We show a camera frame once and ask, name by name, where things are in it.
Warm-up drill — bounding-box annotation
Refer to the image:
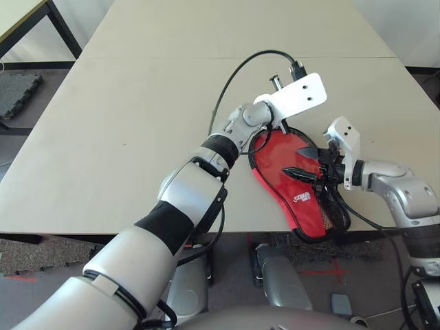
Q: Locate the red black paddle case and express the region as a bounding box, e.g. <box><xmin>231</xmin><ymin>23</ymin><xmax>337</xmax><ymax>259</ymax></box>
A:
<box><xmin>247</xmin><ymin>125</ymin><xmax>351</xmax><ymax>245</ymax></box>

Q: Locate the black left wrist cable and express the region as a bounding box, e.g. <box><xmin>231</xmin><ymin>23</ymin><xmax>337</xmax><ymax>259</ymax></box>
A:
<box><xmin>207</xmin><ymin>50</ymin><xmax>307</xmax><ymax>157</ymax></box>

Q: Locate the dark speckled floor mat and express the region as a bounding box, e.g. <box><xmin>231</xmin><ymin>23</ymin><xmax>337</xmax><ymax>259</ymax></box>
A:
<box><xmin>269</xmin><ymin>233</ymin><xmax>389</xmax><ymax>265</ymax></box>

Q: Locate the grey robot torso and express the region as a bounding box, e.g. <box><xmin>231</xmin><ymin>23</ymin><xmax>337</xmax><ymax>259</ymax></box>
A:
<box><xmin>147</xmin><ymin>302</ymin><xmax>358</xmax><ymax>330</ymax></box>

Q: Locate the grey robot left leg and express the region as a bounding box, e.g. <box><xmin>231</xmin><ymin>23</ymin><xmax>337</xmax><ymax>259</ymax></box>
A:
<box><xmin>166</xmin><ymin>257</ymin><xmax>212</xmax><ymax>317</ymax></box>

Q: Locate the red tape cross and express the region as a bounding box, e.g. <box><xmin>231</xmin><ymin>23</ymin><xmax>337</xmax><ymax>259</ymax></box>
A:
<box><xmin>297</xmin><ymin>257</ymin><xmax>351</xmax><ymax>286</ymax></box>

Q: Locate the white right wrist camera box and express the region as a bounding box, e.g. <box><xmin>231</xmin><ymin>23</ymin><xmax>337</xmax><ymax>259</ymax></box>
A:
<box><xmin>322</xmin><ymin>116</ymin><xmax>362</xmax><ymax>190</ymax></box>

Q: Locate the grey robot right leg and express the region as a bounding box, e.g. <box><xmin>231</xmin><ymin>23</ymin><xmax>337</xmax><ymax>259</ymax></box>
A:
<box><xmin>252</xmin><ymin>243</ymin><xmax>314</xmax><ymax>310</ymax></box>

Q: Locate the black foam floor mat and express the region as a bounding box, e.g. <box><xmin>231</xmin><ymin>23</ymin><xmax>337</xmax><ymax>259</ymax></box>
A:
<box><xmin>0</xmin><ymin>74</ymin><xmax>44</xmax><ymax>120</ymax></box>

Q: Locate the grey robot leg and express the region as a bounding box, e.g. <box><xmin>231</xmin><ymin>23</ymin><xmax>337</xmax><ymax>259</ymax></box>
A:
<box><xmin>252</xmin><ymin>243</ymin><xmax>314</xmax><ymax>310</ymax></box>
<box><xmin>166</xmin><ymin>257</ymin><xmax>212</xmax><ymax>317</ymax></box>

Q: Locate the beige black-framed side table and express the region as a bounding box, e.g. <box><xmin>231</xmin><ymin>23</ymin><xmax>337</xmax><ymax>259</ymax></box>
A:
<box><xmin>0</xmin><ymin>0</ymin><xmax>83</xmax><ymax>135</ymax></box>

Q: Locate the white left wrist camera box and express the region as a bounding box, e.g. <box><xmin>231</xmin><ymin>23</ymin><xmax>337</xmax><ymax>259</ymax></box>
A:
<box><xmin>253</xmin><ymin>72</ymin><xmax>327</xmax><ymax>133</ymax></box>

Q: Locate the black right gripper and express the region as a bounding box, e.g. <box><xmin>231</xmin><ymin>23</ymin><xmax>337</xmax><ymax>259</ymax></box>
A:
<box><xmin>282</xmin><ymin>146</ymin><xmax>346</xmax><ymax>189</ymax></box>

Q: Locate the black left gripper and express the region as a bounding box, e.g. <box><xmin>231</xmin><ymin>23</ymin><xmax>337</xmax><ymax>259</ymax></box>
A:
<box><xmin>269</xmin><ymin>75</ymin><xmax>292</xmax><ymax>134</ymax></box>

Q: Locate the grey floor pedal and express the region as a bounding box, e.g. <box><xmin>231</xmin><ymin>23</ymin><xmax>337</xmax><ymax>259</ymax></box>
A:
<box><xmin>330</xmin><ymin>292</ymin><xmax>352</xmax><ymax>316</ymax></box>

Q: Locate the grey puzzle floor mat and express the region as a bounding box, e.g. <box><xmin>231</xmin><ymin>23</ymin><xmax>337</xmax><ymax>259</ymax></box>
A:
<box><xmin>0</xmin><ymin>236</ymin><xmax>114</xmax><ymax>276</ymax></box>

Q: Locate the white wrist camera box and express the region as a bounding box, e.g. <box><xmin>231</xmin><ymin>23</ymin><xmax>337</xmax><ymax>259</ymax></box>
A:
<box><xmin>322</xmin><ymin>116</ymin><xmax>362</xmax><ymax>190</ymax></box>
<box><xmin>253</xmin><ymin>72</ymin><xmax>327</xmax><ymax>133</ymax></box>

